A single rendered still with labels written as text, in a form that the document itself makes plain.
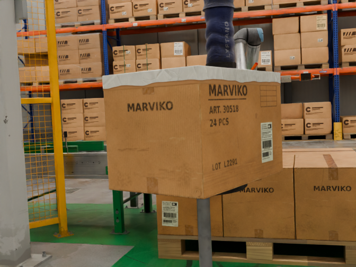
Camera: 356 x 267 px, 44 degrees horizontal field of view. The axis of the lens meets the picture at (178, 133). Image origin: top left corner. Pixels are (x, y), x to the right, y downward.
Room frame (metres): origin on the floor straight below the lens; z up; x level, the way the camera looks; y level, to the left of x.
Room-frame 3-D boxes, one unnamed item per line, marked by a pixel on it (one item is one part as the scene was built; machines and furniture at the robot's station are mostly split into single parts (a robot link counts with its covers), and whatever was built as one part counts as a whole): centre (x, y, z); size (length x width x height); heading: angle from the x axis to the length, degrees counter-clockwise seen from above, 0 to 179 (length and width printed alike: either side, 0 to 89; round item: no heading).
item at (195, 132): (1.67, -0.08, 0.82); 0.60 x 0.40 x 0.40; 144
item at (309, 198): (2.92, -0.56, 0.34); 1.20 x 1.00 x 0.40; 74
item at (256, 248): (2.92, -0.56, 0.07); 1.20 x 1.00 x 0.14; 74
